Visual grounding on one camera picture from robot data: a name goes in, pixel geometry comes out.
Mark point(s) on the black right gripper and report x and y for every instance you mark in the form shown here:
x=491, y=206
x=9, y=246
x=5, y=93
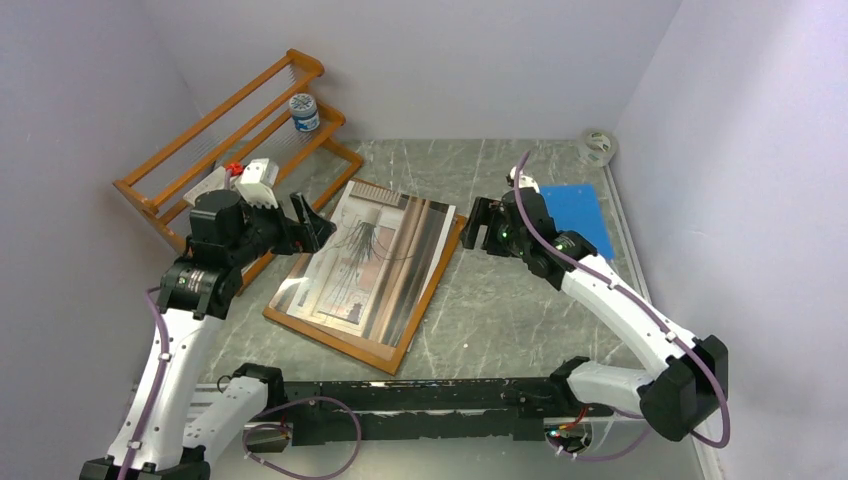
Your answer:
x=483, y=212

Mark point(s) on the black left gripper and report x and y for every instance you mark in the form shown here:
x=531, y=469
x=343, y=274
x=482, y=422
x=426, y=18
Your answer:
x=292, y=238

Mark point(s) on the glossy plant photo print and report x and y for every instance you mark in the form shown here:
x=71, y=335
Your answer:
x=371, y=262

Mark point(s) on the wooden picture frame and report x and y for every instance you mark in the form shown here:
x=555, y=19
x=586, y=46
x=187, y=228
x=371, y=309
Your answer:
x=424, y=298

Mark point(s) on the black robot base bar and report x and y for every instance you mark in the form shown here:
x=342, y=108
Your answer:
x=320, y=412

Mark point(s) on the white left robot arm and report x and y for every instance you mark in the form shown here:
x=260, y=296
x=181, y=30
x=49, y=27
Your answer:
x=228, y=232

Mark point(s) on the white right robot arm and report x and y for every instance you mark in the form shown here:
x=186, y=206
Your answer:
x=682, y=379

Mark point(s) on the blue plastic sheet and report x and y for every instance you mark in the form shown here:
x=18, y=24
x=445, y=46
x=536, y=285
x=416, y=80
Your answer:
x=577, y=207

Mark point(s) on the small white cardboard box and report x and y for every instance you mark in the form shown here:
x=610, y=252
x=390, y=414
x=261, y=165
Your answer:
x=213, y=181

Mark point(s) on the orange wooden shelf rack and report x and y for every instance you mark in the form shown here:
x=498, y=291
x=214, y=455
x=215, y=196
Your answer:
x=163, y=208

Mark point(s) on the blue white lidded jar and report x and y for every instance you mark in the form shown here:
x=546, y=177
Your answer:
x=303, y=109

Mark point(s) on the clear tape roll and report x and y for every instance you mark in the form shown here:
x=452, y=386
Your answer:
x=596, y=147

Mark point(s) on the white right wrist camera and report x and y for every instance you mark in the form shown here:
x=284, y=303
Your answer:
x=520, y=180

